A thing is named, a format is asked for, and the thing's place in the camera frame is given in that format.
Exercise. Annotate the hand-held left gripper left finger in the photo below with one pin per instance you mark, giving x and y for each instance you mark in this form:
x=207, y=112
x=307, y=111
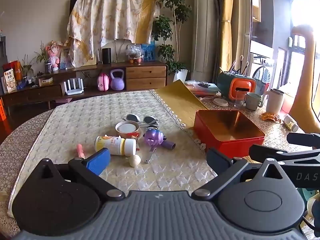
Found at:
x=98, y=160

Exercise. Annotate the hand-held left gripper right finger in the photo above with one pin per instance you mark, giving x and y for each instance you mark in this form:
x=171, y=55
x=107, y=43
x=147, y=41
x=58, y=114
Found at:
x=217, y=158

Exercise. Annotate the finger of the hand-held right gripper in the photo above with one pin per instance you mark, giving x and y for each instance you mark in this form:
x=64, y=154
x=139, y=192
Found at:
x=265, y=152
x=301, y=138

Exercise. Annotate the red metal tin box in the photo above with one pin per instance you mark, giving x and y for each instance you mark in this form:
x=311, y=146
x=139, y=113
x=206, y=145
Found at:
x=225, y=142

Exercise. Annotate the pink tube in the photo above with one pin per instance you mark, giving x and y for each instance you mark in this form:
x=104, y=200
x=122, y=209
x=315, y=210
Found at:
x=80, y=151
x=233, y=66

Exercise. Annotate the white yellow plastic bottle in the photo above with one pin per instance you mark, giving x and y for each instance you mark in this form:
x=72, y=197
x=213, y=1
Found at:
x=112, y=145

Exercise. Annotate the small red packet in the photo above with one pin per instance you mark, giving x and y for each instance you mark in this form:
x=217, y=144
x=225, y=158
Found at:
x=135, y=136

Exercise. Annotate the metal nail clipper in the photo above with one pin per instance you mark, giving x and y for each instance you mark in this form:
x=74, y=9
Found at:
x=150, y=155

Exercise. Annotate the purple plastic toy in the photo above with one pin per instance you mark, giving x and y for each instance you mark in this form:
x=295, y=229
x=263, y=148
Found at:
x=153, y=136

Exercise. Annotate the small lying glass bottle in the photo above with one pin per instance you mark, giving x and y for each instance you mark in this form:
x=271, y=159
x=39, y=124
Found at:
x=290, y=123

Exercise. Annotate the gold floral tablecloth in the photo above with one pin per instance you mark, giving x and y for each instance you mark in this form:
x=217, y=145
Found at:
x=275, y=133

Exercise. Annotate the orange snack packet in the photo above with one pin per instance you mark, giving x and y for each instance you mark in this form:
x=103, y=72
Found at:
x=270, y=117

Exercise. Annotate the white kettle jug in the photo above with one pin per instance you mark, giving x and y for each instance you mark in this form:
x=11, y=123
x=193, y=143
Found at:
x=274, y=102

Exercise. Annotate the green mug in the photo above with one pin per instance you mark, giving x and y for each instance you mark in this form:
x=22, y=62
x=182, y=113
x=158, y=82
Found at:
x=252, y=102

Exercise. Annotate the white round coaster lid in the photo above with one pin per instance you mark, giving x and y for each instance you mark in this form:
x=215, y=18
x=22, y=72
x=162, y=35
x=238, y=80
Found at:
x=220, y=102

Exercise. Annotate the clear drinking glass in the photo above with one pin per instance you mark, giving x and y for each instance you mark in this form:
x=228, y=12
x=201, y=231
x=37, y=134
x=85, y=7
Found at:
x=239, y=100

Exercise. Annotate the yellow curved chair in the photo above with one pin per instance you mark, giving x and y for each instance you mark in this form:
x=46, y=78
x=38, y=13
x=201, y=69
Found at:
x=308, y=80

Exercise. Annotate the pink flat box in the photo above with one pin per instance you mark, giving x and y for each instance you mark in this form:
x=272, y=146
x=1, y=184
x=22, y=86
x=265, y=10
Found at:
x=63, y=100

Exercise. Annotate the stack of colourful books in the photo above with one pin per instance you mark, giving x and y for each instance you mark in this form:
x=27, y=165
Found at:
x=212, y=88

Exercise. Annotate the orange green tissue box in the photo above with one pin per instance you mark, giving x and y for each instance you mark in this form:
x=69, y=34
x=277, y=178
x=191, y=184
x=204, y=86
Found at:
x=240, y=86

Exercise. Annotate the yellow table mat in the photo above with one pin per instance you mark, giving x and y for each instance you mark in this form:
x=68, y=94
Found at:
x=175, y=100

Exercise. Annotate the white washing machine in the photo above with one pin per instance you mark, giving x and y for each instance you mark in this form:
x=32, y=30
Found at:
x=261, y=76

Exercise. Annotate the white router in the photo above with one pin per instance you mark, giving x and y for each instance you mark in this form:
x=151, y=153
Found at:
x=73, y=90

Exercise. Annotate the clear bag with dark item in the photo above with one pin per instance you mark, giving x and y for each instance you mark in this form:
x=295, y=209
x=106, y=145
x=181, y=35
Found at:
x=201, y=85

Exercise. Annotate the pink toy case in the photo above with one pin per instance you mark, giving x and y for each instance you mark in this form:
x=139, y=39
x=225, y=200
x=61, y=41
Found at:
x=103, y=83

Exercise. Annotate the glass sliding door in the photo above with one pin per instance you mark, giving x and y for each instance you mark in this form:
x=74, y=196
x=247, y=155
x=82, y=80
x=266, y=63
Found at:
x=282, y=62

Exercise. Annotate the purple kettlebell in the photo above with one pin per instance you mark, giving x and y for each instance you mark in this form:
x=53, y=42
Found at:
x=117, y=82

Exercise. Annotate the wooden paint brush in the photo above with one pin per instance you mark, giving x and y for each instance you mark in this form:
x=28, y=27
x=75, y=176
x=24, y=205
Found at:
x=246, y=67
x=241, y=62

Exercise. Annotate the white stick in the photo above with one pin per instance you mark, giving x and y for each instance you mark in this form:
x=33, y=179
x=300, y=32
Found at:
x=221, y=69

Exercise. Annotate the pink rolled tube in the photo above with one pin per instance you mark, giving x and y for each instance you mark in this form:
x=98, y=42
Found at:
x=233, y=66

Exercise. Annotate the small cardboard box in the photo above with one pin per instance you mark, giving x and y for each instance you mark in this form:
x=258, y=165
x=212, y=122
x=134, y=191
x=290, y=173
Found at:
x=45, y=81

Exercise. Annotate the wooden television cabinet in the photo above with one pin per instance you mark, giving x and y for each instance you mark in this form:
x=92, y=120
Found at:
x=145, y=72

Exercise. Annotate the white slim device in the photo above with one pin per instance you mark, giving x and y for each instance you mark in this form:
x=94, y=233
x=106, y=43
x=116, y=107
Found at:
x=98, y=57

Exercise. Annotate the black cylinder speaker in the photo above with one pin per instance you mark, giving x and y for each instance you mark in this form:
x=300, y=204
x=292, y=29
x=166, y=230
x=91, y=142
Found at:
x=106, y=56

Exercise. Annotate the clear plastic bag of fruit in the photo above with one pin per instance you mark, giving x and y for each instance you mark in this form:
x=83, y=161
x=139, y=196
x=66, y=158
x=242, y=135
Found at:
x=135, y=53

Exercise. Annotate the white rounded appliance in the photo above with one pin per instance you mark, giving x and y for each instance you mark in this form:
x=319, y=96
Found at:
x=120, y=48

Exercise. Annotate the pink doll bouquet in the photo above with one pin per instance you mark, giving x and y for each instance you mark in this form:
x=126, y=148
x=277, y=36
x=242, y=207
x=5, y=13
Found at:
x=55, y=53

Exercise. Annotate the small potted plant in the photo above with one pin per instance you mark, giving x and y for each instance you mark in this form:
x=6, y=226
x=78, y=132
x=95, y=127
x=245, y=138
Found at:
x=45, y=57

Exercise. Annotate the printed cereal box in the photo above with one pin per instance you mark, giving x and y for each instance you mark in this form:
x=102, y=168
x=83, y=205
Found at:
x=10, y=81

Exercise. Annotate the blue printed box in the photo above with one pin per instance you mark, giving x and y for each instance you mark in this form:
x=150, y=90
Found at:
x=149, y=52

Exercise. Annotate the orange gift box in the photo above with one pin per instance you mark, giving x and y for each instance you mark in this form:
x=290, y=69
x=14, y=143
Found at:
x=13, y=67

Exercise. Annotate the yellow curtain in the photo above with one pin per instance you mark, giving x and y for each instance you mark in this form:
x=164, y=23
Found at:
x=228, y=30

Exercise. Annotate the white standing air conditioner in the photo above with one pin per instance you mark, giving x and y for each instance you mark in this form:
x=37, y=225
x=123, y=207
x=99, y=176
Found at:
x=203, y=30

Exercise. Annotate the floral draped cloth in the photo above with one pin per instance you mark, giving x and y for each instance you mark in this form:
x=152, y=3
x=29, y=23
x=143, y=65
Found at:
x=112, y=17

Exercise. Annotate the potted green tree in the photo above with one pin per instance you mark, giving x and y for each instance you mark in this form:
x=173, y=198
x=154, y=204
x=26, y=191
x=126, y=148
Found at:
x=172, y=10

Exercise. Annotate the black television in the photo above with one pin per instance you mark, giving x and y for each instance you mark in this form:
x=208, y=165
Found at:
x=74, y=1

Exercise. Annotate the photo frame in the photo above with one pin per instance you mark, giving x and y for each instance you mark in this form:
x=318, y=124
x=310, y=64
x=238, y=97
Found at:
x=65, y=57

